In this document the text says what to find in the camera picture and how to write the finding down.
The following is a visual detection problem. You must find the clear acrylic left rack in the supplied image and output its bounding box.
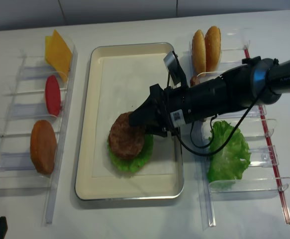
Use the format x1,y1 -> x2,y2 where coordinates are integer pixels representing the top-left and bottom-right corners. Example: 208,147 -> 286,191
0,37 -> 78,224

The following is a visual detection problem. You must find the red tomato slice in rack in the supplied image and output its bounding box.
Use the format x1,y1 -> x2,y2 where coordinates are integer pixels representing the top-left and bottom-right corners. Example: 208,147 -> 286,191
45,75 -> 61,117

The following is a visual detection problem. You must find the white paper tray liner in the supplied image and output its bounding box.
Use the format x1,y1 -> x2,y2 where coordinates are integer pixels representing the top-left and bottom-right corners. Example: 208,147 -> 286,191
90,53 -> 168,177

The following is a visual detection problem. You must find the orange-brown bun in left rack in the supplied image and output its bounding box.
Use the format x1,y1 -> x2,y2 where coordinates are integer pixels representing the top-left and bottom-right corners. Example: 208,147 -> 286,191
30,119 -> 57,175

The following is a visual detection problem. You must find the black cable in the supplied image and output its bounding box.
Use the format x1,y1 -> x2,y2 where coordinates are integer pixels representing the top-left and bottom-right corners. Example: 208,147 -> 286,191
171,58 -> 279,157

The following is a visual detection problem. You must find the green lettuce leaf on tray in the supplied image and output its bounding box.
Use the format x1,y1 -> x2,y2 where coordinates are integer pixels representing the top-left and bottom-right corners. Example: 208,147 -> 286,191
107,134 -> 154,173

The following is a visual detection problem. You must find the front orange cheese slice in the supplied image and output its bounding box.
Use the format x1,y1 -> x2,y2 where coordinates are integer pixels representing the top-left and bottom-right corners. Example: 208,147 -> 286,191
45,30 -> 73,83

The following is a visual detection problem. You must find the brown meat patty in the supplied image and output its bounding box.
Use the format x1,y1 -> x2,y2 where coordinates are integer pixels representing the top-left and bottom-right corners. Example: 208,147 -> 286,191
108,112 -> 145,160
190,75 -> 200,87

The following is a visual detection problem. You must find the clear acrylic right rack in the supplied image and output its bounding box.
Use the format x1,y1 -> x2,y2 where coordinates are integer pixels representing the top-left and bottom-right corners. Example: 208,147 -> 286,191
189,27 -> 290,230

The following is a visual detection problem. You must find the right sesame bun half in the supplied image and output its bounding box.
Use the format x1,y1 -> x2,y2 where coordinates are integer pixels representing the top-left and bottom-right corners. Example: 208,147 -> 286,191
204,26 -> 221,72

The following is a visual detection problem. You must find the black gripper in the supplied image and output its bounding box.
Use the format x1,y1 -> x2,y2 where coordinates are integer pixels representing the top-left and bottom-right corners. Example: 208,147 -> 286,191
129,77 -> 228,137

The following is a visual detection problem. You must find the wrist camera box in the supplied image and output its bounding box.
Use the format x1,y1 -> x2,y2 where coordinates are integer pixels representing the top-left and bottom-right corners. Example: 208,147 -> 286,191
163,50 -> 188,88

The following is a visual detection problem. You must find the large green lettuce leaf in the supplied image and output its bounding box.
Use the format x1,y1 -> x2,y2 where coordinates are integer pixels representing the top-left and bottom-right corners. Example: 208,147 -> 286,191
207,120 -> 251,183

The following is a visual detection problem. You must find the clear acrylic rack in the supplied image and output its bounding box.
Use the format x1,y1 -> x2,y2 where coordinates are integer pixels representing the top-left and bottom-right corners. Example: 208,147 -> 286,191
189,27 -> 290,230
0,37 -> 78,224

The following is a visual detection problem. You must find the left golden bun half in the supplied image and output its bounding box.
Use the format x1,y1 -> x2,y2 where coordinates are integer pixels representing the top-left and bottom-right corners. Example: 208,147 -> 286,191
192,29 -> 206,74

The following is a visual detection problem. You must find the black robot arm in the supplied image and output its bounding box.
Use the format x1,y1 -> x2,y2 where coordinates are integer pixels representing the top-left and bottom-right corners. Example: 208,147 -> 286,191
129,51 -> 290,137

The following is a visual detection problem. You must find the cream metal tray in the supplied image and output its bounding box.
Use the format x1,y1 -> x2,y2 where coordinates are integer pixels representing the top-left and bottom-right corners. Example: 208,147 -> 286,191
75,42 -> 184,201

